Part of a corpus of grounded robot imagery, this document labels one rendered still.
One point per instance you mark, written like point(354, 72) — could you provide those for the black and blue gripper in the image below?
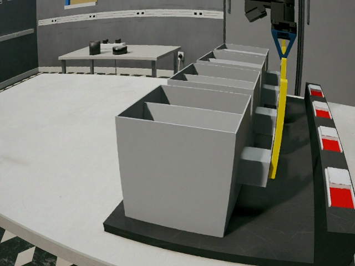
point(286, 29)

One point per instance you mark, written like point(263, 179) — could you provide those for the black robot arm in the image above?
point(255, 9)

